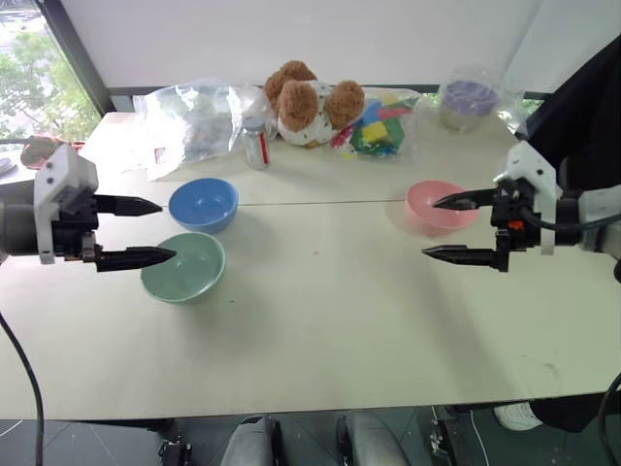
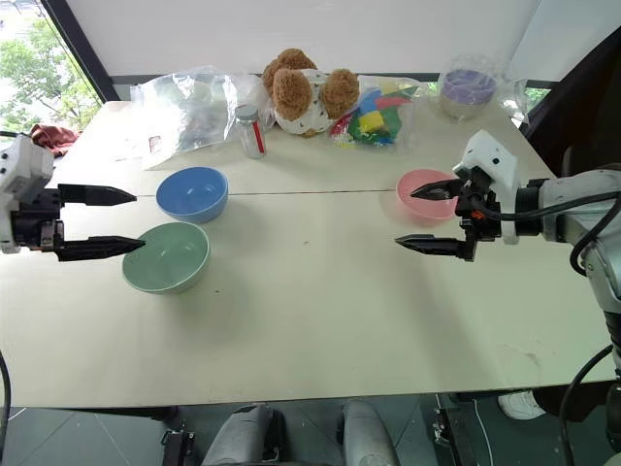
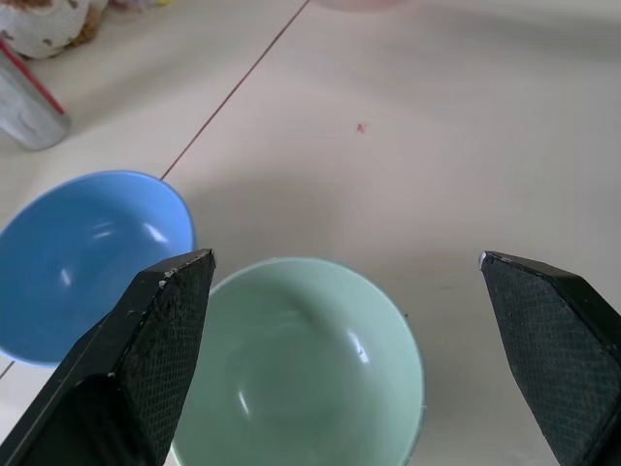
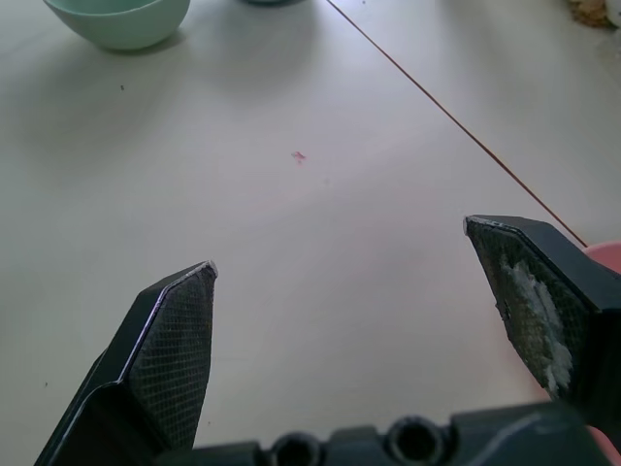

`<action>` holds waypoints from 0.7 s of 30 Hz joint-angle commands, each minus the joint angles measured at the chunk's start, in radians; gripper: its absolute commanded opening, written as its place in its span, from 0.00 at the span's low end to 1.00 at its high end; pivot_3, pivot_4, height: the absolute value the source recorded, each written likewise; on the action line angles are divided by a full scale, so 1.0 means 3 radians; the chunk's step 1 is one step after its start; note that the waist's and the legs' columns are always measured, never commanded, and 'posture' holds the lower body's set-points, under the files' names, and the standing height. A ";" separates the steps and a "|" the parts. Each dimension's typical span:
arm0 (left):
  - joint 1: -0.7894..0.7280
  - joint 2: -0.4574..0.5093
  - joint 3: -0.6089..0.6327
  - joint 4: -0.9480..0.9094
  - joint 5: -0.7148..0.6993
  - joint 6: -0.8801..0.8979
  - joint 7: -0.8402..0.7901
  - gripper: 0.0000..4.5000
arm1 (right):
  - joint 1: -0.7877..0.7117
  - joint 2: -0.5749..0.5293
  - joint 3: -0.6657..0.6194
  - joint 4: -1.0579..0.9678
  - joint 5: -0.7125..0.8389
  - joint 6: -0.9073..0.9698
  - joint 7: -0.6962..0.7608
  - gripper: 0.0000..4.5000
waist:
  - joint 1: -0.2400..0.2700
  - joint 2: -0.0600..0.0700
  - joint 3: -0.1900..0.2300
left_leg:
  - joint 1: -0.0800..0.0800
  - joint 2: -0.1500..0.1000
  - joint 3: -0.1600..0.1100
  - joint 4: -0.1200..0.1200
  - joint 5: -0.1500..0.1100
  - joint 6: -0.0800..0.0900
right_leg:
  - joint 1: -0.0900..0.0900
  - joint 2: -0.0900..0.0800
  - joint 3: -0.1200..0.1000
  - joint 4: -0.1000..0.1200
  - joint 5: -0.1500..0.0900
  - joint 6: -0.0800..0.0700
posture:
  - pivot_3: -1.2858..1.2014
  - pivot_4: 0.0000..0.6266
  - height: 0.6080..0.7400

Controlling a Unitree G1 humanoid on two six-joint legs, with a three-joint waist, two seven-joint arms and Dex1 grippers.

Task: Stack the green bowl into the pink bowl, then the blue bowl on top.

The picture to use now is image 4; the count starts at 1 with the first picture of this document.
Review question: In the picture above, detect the pink object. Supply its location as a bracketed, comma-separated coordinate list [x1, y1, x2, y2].
[584, 242, 621, 466]

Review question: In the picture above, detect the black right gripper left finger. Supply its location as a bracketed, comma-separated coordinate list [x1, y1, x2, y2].
[34, 260, 220, 466]

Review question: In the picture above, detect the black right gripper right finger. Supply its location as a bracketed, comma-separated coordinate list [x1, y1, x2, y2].
[463, 215, 621, 432]

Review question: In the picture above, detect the green bowl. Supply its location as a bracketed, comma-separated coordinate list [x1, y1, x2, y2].
[42, 0, 192, 52]

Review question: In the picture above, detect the brown speckled object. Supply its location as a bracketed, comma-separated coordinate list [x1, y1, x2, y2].
[566, 0, 621, 30]

